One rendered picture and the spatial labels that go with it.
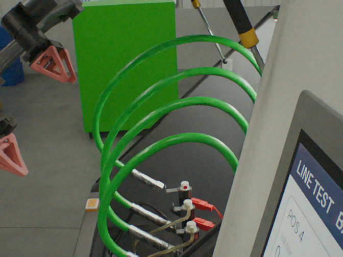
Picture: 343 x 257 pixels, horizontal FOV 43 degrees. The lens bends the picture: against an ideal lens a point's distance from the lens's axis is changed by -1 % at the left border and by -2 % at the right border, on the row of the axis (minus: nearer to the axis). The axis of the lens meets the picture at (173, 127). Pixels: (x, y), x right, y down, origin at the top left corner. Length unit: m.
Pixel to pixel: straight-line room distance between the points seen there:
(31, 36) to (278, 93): 0.70
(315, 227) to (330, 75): 0.11
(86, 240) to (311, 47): 0.81
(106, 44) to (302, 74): 3.83
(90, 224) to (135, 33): 3.15
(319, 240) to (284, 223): 0.06
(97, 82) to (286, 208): 3.95
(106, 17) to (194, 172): 3.02
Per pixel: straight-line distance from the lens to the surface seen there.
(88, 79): 4.25
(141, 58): 0.84
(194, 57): 7.41
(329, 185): 0.29
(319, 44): 0.36
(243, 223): 0.47
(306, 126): 0.34
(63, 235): 2.92
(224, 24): 7.34
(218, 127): 1.22
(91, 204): 1.20
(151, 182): 0.92
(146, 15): 4.13
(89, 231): 1.11
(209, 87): 1.18
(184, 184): 0.92
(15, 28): 1.04
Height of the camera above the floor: 1.54
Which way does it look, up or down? 19 degrees down
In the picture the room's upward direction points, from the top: 3 degrees counter-clockwise
